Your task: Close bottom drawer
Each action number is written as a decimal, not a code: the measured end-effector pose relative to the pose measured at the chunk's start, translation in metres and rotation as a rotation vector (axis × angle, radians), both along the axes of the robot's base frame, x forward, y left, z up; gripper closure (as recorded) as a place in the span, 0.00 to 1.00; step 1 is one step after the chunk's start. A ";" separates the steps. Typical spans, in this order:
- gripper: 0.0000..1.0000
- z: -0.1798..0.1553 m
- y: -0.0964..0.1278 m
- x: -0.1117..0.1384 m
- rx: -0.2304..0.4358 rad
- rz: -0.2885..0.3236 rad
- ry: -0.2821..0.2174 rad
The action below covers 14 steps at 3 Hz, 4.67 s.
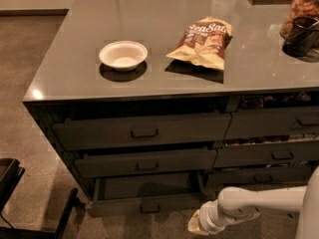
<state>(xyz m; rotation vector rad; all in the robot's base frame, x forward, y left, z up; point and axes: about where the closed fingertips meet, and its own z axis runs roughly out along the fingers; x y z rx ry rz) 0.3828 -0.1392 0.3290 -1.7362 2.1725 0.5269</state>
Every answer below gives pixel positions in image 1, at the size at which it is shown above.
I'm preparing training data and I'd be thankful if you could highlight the black mesh cup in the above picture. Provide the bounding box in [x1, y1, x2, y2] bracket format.
[282, 17, 319, 57]

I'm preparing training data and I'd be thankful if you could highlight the grey drawer cabinet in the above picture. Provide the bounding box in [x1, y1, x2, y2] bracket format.
[24, 0, 319, 204]

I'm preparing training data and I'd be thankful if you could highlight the glass snack jar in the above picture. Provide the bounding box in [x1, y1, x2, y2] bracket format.
[280, 0, 319, 38]

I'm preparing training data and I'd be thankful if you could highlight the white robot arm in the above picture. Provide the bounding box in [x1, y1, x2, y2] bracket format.
[187, 167, 319, 239]

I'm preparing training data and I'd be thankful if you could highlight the white paper bowl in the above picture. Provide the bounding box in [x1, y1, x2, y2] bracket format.
[99, 41, 148, 72]

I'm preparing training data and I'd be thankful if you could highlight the brown yellow chip bag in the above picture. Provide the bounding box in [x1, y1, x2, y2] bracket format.
[167, 17, 232, 71]

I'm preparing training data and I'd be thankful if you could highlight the grey drawer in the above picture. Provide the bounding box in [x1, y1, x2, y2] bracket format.
[203, 165, 315, 187]
[74, 146, 217, 178]
[213, 141, 319, 168]
[225, 106, 319, 139]
[53, 113, 230, 150]
[87, 170, 208, 217]

